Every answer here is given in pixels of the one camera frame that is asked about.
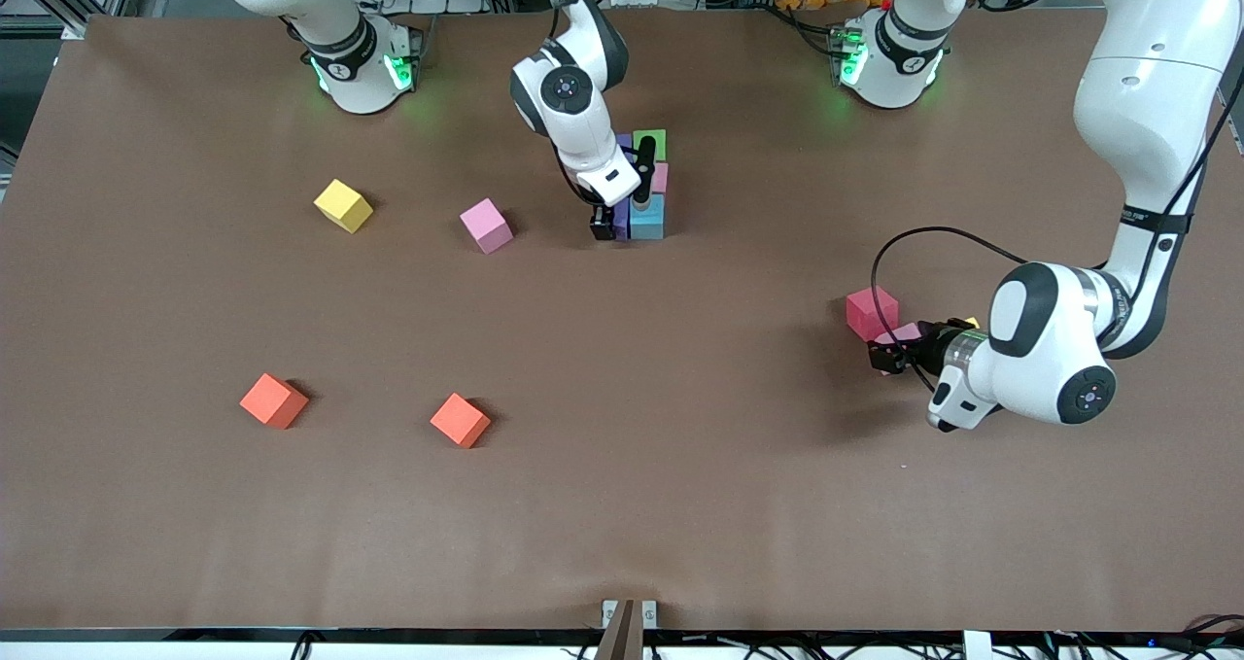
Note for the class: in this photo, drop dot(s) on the brown post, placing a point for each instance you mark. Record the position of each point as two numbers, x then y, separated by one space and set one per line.
622 636

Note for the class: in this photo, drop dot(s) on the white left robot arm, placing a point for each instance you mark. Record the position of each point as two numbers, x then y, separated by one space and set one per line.
1147 106

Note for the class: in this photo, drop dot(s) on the green foam cube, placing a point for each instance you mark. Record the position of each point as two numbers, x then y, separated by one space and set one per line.
653 143

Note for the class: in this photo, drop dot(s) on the pink foam cube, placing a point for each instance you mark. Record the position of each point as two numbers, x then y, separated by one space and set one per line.
661 179
486 225
904 331

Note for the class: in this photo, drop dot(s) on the white label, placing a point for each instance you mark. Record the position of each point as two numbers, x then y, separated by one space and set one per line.
977 645

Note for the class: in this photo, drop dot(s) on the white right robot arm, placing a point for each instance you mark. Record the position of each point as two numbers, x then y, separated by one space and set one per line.
583 135

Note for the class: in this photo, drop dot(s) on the red foam cube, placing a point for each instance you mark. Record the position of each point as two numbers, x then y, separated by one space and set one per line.
872 312

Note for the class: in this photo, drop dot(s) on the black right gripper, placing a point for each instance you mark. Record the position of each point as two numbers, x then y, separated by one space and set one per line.
604 225

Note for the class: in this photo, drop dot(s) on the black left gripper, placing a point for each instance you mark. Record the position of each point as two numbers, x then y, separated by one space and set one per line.
930 346

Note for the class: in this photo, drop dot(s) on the orange foam cube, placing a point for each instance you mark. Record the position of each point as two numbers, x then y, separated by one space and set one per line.
273 400
460 420

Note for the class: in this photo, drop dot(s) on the cyan foam cube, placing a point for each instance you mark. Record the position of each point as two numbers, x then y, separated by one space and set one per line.
649 223

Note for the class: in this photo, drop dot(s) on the silver metal bracket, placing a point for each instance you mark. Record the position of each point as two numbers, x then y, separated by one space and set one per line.
609 613

